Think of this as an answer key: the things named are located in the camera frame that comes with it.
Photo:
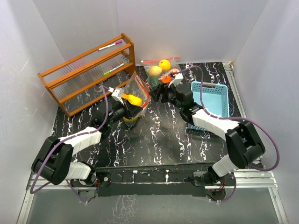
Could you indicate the fake peach apple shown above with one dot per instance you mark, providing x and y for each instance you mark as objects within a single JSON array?
[{"x": 154, "y": 71}]

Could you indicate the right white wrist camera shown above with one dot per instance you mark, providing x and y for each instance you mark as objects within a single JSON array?
[{"x": 177, "y": 77}]

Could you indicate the orange yellow fake pepper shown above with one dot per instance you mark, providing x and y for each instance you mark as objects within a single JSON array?
[{"x": 130, "y": 122}]

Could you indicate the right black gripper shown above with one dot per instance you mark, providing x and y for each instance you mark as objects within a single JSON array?
[{"x": 162, "y": 89}]

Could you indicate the clear zip bag with fruit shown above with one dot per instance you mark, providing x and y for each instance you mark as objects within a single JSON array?
[{"x": 147, "y": 64}]

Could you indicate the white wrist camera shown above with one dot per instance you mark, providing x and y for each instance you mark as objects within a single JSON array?
[
  {"x": 117, "y": 94},
  {"x": 177, "y": 77}
]

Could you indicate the blue plastic basket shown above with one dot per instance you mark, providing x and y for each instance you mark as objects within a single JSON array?
[{"x": 215, "y": 99}]

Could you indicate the pink marker pen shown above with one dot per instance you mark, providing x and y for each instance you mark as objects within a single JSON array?
[{"x": 110, "y": 45}]

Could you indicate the yellow fake lemon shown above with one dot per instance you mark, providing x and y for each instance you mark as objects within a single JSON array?
[{"x": 164, "y": 65}]

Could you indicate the wooden shelf rack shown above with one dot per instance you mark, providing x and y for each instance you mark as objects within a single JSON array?
[{"x": 75, "y": 84}]

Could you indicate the clear zip bag with peppers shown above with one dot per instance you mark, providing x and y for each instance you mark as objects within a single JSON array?
[{"x": 137, "y": 87}]

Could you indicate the aluminium frame rail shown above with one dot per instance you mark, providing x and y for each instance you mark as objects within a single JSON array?
[{"x": 247, "y": 178}]

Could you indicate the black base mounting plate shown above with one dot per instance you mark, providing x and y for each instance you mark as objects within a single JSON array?
[{"x": 175, "y": 179}]

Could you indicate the fake pink peach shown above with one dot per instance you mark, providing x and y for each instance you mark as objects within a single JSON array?
[{"x": 174, "y": 70}]

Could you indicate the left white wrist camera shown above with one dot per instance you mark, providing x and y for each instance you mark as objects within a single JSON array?
[{"x": 117, "y": 94}]

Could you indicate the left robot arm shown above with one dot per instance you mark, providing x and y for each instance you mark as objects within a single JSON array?
[{"x": 53, "y": 161}]

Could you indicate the yellow fake bell pepper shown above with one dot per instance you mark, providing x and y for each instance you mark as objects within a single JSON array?
[{"x": 134, "y": 100}]

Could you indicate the green marker pen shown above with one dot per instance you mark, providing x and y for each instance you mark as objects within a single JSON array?
[{"x": 113, "y": 69}]

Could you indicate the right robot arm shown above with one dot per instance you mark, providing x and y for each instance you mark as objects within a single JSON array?
[{"x": 243, "y": 142}]

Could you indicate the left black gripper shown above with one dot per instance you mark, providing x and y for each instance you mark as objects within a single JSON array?
[{"x": 132, "y": 110}]

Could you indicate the fake green fruit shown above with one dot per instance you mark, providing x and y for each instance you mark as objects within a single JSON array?
[{"x": 154, "y": 81}]

